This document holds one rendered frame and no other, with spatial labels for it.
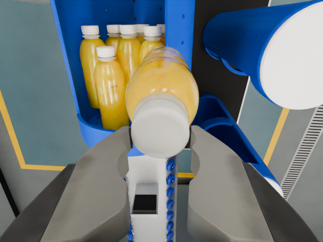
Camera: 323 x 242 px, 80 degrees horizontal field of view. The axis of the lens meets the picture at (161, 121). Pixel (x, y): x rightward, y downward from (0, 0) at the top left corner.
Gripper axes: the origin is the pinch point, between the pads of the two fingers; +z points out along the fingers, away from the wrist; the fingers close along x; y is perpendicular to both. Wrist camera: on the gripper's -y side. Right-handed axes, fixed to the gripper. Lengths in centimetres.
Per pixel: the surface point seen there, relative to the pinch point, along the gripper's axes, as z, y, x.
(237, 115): 130, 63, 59
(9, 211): 130, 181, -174
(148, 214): 36, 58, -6
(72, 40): 37.1, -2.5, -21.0
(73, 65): 34.9, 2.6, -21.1
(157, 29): 33.7, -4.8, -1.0
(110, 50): 32.1, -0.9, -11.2
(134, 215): 36, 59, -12
